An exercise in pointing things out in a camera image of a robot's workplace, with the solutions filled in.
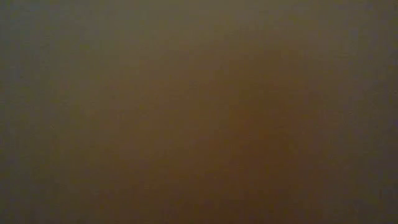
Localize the blurred brown object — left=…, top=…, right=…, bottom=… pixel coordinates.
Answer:
left=93, top=40, right=315, bottom=224

